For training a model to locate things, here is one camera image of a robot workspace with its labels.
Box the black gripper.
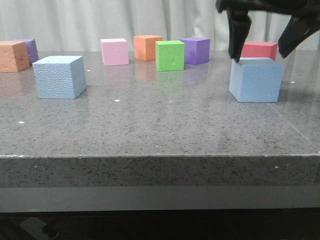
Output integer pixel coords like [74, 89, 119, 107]
[215, 0, 320, 63]

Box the light blue foam cube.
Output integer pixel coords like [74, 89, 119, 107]
[229, 57, 284, 103]
[32, 55, 87, 99]

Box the red foam cube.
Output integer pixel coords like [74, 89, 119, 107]
[241, 41, 278, 60]

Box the purple foam cube centre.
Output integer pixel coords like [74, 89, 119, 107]
[180, 37, 211, 65]

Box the purple foam cube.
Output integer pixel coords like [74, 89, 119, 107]
[17, 38, 39, 64]
[180, 37, 211, 65]

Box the green foam cube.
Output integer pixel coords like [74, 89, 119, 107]
[155, 40, 185, 71]

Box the orange foam cube centre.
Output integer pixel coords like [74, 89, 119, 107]
[133, 35, 163, 62]

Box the orange foam cube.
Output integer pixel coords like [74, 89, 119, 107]
[0, 41, 30, 73]
[133, 35, 163, 62]

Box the pink foam cube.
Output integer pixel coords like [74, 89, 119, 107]
[100, 38, 129, 66]

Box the white curtain backdrop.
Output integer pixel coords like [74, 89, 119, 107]
[0, 0, 320, 53]

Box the purple foam cube far left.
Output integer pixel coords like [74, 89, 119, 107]
[17, 38, 39, 64]

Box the orange foam cube far left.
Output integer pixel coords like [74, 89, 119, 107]
[0, 41, 30, 73]

